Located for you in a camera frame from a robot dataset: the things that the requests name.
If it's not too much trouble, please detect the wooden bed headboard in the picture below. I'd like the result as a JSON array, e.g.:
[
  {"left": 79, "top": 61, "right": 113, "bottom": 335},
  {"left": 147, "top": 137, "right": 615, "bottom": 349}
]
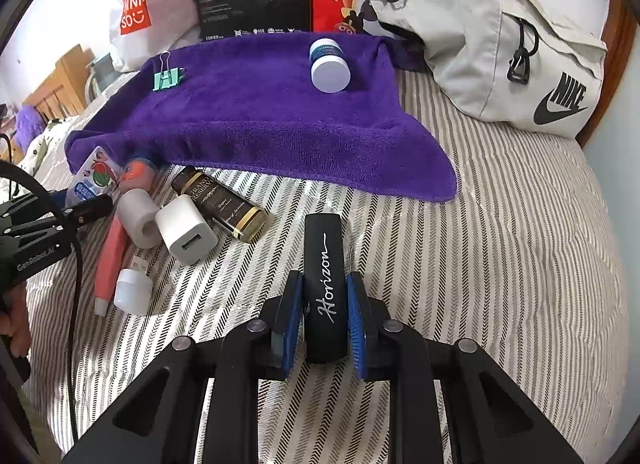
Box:
[{"left": 23, "top": 45, "right": 96, "bottom": 123}]

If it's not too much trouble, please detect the brown gold Grand Reserve tube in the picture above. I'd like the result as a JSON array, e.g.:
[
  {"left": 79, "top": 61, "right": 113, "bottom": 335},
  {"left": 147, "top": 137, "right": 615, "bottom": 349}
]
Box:
[{"left": 171, "top": 166, "right": 268, "bottom": 243}]

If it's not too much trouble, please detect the green binder clip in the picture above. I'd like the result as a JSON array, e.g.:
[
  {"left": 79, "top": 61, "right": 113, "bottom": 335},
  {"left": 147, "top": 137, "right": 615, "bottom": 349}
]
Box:
[{"left": 153, "top": 50, "right": 186, "bottom": 92}]

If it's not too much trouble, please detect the floral bedding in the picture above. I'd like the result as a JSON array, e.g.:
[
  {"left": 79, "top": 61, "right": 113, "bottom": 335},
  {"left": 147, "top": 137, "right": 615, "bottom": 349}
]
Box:
[{"left": 17, "top": 116, "right": 89, "bottom": 190}]

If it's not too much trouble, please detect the brown wooden door frame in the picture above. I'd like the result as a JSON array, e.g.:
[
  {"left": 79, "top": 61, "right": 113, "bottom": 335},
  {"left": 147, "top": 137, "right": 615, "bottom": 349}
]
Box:
[{"left": 576, "top": 0, "right": 638, "bottom": 148}]

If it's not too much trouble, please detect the black cable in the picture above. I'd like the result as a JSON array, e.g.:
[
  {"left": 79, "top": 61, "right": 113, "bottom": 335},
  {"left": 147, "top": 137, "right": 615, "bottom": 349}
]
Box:
[{"left": 0, "top": 132, "right": 85, "bottom": 445}]

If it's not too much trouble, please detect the white tape roll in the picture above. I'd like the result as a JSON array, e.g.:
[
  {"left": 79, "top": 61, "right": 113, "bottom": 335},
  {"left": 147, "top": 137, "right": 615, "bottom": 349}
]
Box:
[{"left": 116, "top": 189, "right": 162, "bottom": 248}]

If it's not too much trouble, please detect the person's left hand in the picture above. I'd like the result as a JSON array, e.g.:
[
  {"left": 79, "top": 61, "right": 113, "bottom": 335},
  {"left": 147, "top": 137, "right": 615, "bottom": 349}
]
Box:
[{"left": 1, "top": 282, "right": 32, "bottom": 358}]

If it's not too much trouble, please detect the white usb charger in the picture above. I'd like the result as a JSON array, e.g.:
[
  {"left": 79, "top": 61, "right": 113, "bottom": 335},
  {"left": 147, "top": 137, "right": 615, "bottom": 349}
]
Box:
[{"left": 155, "top": 195, "right": 218, "bottom": 266}]

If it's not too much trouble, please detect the white blue cylindrical bottle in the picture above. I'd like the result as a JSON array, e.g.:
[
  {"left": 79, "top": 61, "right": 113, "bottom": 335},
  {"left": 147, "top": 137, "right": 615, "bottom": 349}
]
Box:
[{"left": 309, "top": 38, "right": 352, "bottom": 94}]

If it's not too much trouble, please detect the clear candy bottle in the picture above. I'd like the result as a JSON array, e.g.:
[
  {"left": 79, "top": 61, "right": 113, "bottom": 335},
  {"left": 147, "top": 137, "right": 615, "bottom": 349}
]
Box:
[{"left": 65, "top": 146, "right": 122, "bottom": 207}]

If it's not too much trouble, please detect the purple towel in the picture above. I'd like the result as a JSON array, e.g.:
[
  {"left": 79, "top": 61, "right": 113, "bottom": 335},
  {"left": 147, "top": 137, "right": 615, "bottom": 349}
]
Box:
[{"left": 65, "top": 32, "right": 457, "bottom": 202}]

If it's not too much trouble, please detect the purple plush toy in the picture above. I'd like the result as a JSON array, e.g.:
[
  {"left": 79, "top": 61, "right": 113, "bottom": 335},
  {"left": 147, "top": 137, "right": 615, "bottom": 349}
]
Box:
[{"left": 14, "top": 106, "right": 46, "bottom": 153}]

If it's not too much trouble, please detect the grey Nike waist bag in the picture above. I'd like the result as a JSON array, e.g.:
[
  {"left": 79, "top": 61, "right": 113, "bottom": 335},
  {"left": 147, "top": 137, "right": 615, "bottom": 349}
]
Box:
[{"left": 370, "top": 0, "right": 606, "bottom": 139}]

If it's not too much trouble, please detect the pink tube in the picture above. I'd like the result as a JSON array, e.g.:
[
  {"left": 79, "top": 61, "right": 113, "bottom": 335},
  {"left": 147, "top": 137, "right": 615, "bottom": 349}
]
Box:
[{"left": 93, "top": 216, "right": 130, "bottom": 317}]

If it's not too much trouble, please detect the black Horizon lighter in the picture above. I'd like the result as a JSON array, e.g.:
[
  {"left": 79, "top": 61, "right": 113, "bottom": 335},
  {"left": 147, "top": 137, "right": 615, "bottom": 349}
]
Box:
[{"left": 303, "top": 213, "right": 347, "bottom": 364}]

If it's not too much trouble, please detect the teal container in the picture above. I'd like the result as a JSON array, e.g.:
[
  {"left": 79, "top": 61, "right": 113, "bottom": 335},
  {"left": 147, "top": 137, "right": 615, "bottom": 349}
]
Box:
[{"left": 84, "top": 54, "right": 120, "bottom": 106}]

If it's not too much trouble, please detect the small vaseline jar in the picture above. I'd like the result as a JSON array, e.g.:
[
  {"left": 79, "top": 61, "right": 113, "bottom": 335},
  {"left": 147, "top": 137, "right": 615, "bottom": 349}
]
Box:
[{"left": 119, "top": 152, "right": 162, "bottom": 194}]

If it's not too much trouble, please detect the white Miniso plastic bag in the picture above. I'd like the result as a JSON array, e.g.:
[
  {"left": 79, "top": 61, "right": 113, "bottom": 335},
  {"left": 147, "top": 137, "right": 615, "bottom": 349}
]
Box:
[{"left": 110, "top": 0, "right": 198, "bottom": 73}]

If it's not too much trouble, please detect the small white plug adapter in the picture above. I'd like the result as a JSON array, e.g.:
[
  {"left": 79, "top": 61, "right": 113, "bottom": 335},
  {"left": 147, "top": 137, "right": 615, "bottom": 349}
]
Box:
[{"left": 114, "top": 256, "right": 153, "bottom": 316}]

